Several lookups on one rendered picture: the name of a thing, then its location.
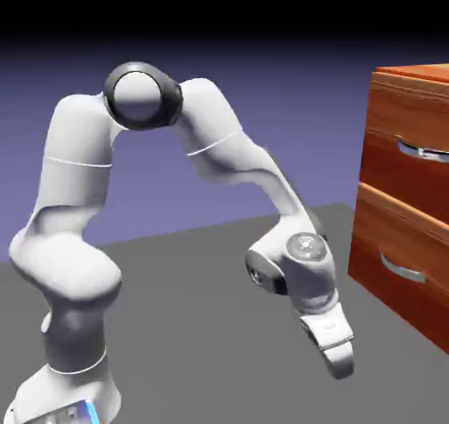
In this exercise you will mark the reddish wooden cabinet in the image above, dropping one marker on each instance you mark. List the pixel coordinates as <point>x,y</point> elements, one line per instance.
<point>403,202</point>

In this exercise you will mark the reddish wooden drawer front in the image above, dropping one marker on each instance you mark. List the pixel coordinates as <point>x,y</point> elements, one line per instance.
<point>396,115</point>
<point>393,227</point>

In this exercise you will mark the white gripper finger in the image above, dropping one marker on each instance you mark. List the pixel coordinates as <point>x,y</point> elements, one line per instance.
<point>340,362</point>

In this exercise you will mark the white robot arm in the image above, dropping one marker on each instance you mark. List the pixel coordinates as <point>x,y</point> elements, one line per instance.
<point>80,171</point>

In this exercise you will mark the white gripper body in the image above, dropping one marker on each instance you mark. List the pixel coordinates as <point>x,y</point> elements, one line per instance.
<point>329,327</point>

